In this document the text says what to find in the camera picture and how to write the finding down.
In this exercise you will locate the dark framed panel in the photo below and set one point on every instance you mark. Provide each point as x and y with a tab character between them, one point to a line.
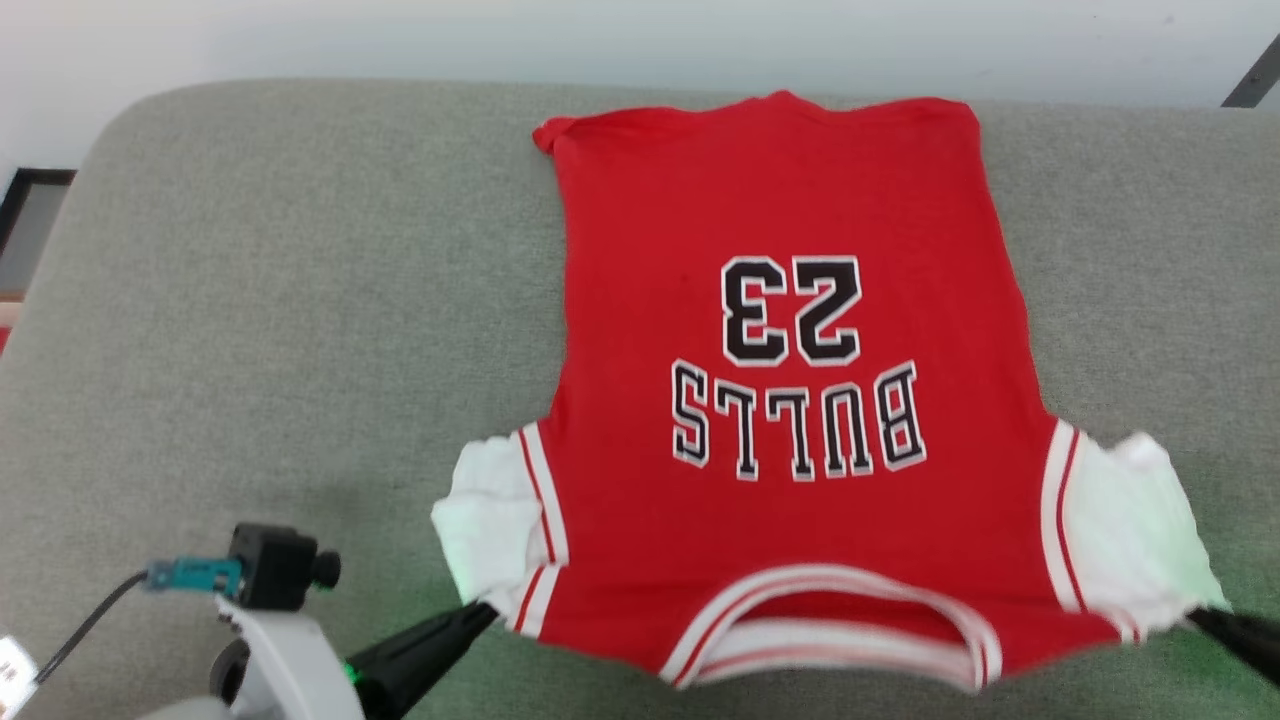
30	230

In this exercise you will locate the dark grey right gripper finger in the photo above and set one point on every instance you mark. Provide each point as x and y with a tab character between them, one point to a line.
1245	640

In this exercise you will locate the red Bulls 23 jersey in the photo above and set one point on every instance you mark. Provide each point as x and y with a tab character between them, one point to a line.
800	200

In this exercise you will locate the grey fabric sofa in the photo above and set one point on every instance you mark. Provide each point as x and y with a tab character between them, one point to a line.
300	300

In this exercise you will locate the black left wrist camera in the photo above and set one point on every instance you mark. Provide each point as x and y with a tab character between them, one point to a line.
275	565

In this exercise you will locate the grey metal pole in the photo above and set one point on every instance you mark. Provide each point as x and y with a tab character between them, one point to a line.
1255	75

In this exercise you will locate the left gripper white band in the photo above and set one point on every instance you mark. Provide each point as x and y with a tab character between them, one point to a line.
362	695

